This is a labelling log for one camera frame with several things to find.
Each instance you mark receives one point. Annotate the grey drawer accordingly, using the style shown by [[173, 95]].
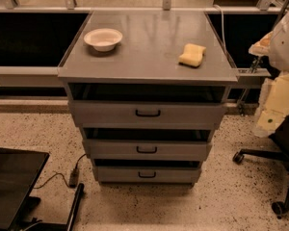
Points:
[[146, 115], [180, 175], [148, 150]]

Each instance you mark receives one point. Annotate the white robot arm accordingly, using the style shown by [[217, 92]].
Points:
[[274, 95]]

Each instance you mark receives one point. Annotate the grey drawer cabinet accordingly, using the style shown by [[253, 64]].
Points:
[[84, 91]]

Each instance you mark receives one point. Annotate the grey top drawer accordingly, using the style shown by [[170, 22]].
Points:
[[146, 115]]

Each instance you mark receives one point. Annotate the grey bottom drawer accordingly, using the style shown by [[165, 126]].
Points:
[[180, 175]]

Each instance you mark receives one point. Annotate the yellow sponge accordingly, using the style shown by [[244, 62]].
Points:
[[192, 55]]

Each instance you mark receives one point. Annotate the white bowl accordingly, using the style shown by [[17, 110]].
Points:
[[103, 40]]

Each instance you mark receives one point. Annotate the black power adapter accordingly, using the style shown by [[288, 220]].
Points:
[[73, 178]]

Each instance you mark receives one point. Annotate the black stand bar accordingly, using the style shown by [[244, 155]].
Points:
[[75, 206]]

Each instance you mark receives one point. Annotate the metal diagonal rod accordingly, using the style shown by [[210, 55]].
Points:
[[247, 77]]

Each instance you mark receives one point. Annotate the black office chair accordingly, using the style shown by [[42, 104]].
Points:
[[281, 138]]

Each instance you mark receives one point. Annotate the black monitor screen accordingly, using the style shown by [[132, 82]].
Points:
[[19, 172]]

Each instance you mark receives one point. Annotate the metal rail frame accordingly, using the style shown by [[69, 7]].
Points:
[[25, 72]]

